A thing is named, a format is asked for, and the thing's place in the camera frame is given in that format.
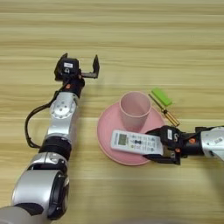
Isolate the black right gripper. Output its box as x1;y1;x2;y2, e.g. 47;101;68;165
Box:
142;126;184;166

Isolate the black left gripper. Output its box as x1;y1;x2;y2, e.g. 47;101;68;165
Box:
54;52;101;90

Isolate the white remote control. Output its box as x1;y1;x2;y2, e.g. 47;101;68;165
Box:
109;129;165;157

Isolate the pink plastic cup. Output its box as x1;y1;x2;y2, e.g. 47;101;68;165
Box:
118;90;153;134

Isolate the green rectangular block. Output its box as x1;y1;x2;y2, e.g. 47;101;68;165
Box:
150;87;173;107

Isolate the pink round plate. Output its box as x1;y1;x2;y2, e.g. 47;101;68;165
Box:
96;101;167;167

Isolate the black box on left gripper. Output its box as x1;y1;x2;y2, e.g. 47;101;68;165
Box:
59;58;81;76

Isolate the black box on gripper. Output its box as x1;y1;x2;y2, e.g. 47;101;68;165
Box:
159;124;184;149
59;58;81;76

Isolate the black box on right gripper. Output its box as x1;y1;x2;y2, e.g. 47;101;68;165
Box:
159;124;184;149

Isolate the screwdriver with amber handle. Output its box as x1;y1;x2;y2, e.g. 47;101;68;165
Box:
147;93;181;128

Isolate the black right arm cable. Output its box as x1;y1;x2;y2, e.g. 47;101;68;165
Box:
194;125;224;133

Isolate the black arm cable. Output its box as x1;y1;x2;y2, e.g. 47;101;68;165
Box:
24;87;68;150
194;125;224;133

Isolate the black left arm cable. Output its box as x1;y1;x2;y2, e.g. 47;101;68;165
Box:
24;87;68;150

